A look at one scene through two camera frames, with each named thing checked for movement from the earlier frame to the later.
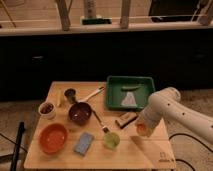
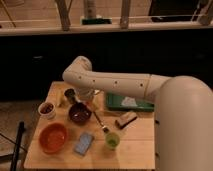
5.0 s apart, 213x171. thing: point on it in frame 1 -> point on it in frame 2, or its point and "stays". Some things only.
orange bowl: x=52 y=138 stays
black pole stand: x=17 y=145 stays
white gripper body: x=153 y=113 -> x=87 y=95
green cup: x=111 y=140 stays
